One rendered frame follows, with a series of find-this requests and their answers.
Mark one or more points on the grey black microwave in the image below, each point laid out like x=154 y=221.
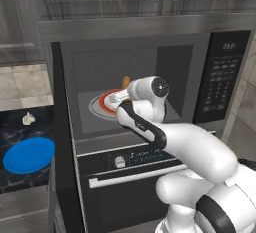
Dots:
x=186 y=63

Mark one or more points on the red plate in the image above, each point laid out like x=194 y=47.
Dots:
x=102 y=103

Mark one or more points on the white oven knob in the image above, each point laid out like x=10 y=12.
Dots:
x=119 y=162

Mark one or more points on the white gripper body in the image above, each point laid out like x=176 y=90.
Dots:
x=117 y=99

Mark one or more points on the black microwave door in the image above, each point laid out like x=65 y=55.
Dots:
x=61 y=117

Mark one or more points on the grey drawer front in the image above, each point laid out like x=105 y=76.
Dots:
x=23 y=210

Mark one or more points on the orange hotdog bun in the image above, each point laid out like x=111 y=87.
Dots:
x=126 y=81

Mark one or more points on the white garlic bulb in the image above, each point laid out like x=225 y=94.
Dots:
x=28 y=119

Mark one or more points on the blue plate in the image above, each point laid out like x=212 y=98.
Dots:
x=28 y=155

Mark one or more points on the grey microwave turntable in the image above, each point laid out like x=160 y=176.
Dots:
x=94 y=109

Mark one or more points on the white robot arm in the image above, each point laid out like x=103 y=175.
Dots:
x=200 y=150

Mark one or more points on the black built-in oven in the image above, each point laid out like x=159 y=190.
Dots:
x=126 y=203

